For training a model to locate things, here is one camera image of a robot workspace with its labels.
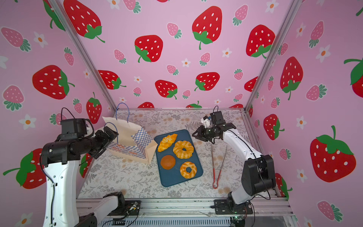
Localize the small glazed ring pastry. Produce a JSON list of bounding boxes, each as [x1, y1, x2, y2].
[[180, 161, 198, 179]]

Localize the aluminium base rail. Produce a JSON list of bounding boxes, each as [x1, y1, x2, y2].
[[75, 197, 296, 227]]

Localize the round brown bun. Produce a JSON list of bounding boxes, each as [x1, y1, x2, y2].
[[160, 155, 176, 170]]

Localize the teal plastic tray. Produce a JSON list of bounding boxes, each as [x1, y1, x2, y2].
[[154, 129, 204, 187]]

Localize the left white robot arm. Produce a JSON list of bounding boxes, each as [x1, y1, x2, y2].
[[40, 126, 125, 227]]

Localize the right aluminium corner post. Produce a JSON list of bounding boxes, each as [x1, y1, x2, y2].
[[244, 0, 302, 112]]

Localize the red handled metal tongs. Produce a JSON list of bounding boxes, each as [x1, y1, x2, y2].
[[210, 144, 228, 189]]

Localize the checkered paper bag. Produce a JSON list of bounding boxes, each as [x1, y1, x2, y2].
[[103, 113, 157, 165]]

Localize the croissant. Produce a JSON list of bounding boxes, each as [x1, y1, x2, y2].
[[157, 134, 178, 152]]

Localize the aluminium corner post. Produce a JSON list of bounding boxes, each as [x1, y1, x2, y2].
[[49, 0, 116, 111], [244, 0, 302, 112]]

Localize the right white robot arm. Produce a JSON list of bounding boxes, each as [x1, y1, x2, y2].
[[192, 111, 276, 212]]

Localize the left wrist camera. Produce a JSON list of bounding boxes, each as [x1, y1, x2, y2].
[[59, 107, 95, 141]]

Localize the large glazed ring pastry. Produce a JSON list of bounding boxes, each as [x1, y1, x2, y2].
[[173, 141, 194, 159]]

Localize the left aluminium corner post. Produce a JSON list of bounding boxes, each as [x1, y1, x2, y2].
[[49, 0, 116, 111]]

